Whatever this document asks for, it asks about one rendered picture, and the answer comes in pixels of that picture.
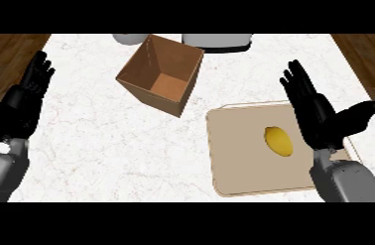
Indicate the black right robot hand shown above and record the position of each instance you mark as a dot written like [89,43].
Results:
[317,116]

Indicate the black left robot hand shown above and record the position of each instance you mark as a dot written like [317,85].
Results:
[24,100]

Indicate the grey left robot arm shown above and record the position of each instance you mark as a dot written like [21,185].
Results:
[10,169]

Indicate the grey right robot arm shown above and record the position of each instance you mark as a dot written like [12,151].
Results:
[341,178]

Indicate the yellow lemon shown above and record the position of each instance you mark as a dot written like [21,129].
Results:
[279,141]

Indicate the beige tray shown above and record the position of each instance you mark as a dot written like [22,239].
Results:
[254,153]

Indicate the brown cardboard box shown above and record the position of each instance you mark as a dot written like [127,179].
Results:
[161,75]

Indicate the small grey round container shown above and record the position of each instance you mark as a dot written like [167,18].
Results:
[128,38]

